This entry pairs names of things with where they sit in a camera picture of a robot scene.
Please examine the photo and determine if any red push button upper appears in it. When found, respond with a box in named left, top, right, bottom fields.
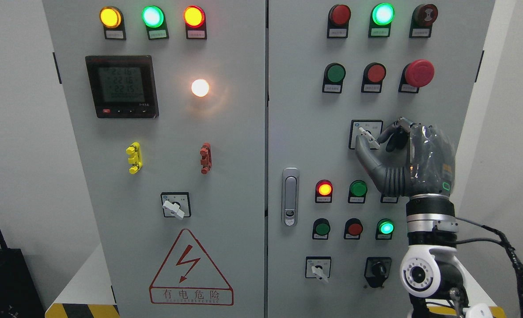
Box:
left=361, top=62, right=387, bottom=93

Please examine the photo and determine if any gray rotary switch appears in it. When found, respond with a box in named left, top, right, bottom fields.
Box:
left=305, top=256, right=332, bottom=284
left=349, top=119, right=383, bottom=150

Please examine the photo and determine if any green push button upper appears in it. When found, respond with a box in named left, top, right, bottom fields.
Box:
left=322, top=63, right=346, bottom=93

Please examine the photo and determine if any green indicator light middle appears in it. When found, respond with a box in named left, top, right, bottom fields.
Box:
left=348, top=180, right=368, bottom=204

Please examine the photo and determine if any red-orange indicator light top left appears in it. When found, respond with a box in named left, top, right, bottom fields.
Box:
left=183, top=5, right=207, bottom=40

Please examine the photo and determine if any gray rotary switch left door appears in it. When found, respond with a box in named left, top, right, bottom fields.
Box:
left=160, top=192, right=191, bottom=220

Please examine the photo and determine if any yellow terminal connector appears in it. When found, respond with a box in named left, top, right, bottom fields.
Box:
left=125, top=142, right=143, bottom=174

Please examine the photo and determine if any green indicator light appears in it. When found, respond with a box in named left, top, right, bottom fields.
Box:
left=348, top=180, right=368, bottom=204
left=141, top=5, right=169, bottom=40

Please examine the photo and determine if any green push button lower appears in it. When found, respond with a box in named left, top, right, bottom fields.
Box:
left=312, top=218, right=331, bottom=240

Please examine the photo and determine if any green push button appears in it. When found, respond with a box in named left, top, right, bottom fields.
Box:
left=312, top=218, right=331, bottom=240
left=322, top=63, right=346, bottom=93

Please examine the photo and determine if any dark red buzzer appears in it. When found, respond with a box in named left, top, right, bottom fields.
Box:
left=409, top=4, right=439, bottom=38

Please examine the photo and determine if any black digital power meter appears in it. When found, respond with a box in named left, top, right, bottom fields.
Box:
left=85, top=55, right=159, bottom=119

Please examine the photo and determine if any green lit indicator top right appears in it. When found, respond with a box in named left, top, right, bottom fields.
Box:
left=368, top=2, right=395, bottom=38

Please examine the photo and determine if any red push button lower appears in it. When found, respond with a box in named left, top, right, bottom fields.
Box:
left=344, top=219, right=363, bottom=240

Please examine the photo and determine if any gray robotic hand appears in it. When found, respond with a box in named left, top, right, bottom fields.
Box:
left=355, top=117, right=455, bottom=197

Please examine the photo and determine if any red push button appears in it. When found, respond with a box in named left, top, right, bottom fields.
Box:
left=361, top=62, right=387, bottom=93
left=344, top=219, right=363, bottom=240

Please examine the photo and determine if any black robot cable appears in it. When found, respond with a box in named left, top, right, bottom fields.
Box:
left=455, top=216, right=523, bottom=318

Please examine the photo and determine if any red electrical hazard warning sticker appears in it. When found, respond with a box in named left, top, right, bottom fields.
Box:
left=149, top=229, right=234, bottom=306

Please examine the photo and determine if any red terminal connector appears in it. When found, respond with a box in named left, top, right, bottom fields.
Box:
left=199, top=142, right=212, bottom=175

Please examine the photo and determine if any lit red indicator middle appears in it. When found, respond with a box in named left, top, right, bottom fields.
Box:
left=315, top=179, right=334, bottom=203

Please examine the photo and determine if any green indicator light top left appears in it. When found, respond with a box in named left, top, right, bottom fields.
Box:
left=141, top=5, right=169, bottom=40

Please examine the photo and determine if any white glowing indicator light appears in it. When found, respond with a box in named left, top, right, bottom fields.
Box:
left=191, top=79, right=210, bottom=98

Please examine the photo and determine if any black box with antenna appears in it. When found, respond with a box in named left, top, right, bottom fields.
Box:
left=0, top=230, right=44, bottom=318

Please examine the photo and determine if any red emergency stop button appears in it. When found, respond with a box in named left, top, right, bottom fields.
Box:
left=398, top=60, right=435, bottom=93

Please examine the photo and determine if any yellow indicator light top left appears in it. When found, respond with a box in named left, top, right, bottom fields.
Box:
left=99, top=6, right=126, bottom=40

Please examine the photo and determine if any silver cabinet door handle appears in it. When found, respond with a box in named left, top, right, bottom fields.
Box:
left=281, top=167, right=299, bottom=226

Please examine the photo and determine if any gray electrical cabinet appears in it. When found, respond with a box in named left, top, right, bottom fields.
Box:
left=42, top=0, right=495, bottom=318

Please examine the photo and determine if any red indicator light top right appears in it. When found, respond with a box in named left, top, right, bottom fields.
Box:
left=326, top=4, right=352, bottom=38

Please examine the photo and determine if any lit green indicator lower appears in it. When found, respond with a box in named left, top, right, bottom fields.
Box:
left=375, top=219, right=394, bottom=240

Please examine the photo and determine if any black key selector switch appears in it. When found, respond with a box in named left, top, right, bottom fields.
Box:
left=364, top=257, right=392, bottom=288

